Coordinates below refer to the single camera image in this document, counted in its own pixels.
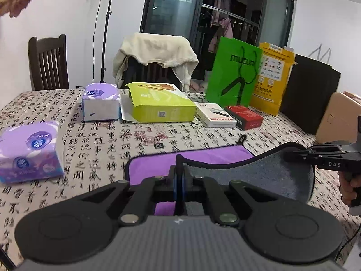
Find dark wooden chair left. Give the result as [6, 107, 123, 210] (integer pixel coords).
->
[28, 34, 69, 91]

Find person right hand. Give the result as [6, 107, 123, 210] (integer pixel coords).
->
[338, 171, 360, 207]

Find dark framed glass door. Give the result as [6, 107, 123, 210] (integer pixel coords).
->
[141, 0, 295, 80]

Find chair with cream cloth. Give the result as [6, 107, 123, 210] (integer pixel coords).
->
[120, 57, 181, 89]

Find pink hanging jacket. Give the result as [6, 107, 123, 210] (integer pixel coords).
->
[208, 18, 233, 53]

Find white flat box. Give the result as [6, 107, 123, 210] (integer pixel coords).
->
[194, 102, 237, 128]

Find black light stand pole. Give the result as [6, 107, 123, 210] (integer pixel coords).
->
[100, 0, 112, 83]

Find purple white tissue pack far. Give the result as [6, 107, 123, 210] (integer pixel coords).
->
[82, 83, 120, 122]

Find purple tissue pack near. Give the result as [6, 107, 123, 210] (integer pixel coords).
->
[1, 121, 64, 184]

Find purple grey microfibre towel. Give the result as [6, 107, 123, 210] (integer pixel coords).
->
[124, 136, 315, 203]

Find cream cloth on chair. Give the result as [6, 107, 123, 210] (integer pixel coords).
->
[113, 33, 199, 91]

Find green mucun paper bag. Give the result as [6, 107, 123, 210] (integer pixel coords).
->
[205, 37, 262, 108]

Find black paper bag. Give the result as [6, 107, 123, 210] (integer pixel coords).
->
[280, 54, 341, 135]

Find red black flat box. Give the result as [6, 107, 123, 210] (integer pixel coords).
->
[224, 105, 264, 130]

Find lime green cardboard box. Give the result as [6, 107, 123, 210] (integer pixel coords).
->
[127, 82, 197, 123]

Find yellow paper bag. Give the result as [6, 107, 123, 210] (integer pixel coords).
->
[250, 42, 295, 116]

